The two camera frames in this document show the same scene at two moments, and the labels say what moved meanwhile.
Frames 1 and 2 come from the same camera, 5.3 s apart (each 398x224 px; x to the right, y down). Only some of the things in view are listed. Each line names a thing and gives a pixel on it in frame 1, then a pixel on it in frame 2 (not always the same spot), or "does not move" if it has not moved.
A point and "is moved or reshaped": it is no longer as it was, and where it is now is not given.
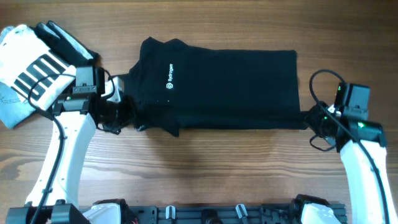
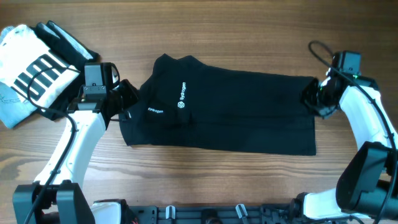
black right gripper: [315, 116] -> [313, 97]
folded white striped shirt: [33, 70] does not move
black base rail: [322, 212] does not move
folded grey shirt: [14, 111] does not move
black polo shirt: [177, 88] is moved or reshaped
